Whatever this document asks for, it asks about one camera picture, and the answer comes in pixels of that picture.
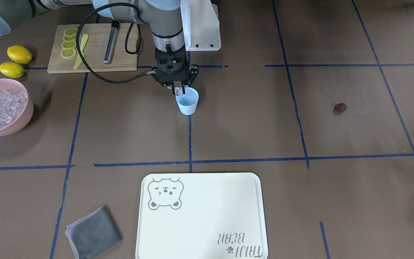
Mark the pink bowl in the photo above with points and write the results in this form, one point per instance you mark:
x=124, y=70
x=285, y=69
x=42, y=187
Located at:
x=26, y=115

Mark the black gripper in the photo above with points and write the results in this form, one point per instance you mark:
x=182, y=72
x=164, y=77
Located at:
x=194, y=74

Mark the red strawberry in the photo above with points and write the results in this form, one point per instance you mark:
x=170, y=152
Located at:
x=340, y=108

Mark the white camera mast pole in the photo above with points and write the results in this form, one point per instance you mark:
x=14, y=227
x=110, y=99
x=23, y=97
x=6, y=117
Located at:
x=201, y=25

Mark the steel handled knife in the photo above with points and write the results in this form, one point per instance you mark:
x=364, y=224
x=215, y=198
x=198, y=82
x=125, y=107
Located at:
x=109, y=53

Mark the yellow lemon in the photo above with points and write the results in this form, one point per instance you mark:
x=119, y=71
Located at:
x=12, y=69
x=19, y=54

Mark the light blue plastic cup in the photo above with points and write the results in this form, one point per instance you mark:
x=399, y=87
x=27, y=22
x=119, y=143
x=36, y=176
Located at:
x=188, y=101

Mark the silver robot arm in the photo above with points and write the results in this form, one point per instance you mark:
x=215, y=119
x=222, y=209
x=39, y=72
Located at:
x=164, y=18

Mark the cream bear serving tray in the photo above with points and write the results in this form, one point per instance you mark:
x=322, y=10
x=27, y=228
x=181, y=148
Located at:
x=201, y=216

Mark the clear ice cubes pile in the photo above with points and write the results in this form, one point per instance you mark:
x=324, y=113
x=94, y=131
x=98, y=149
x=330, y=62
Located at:
x=12, y=103

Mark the yellow plastic knife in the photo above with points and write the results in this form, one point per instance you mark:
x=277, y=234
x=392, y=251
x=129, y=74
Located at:
x=82, y=45

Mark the lemon slices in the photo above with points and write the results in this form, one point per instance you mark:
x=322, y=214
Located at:
x=68, y=46

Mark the wooden cutting board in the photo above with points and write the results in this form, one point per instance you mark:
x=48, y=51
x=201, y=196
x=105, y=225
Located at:
x=94, y=51

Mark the grey folded cloth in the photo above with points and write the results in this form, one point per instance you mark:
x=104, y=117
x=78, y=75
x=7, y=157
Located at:
x=93, y=234

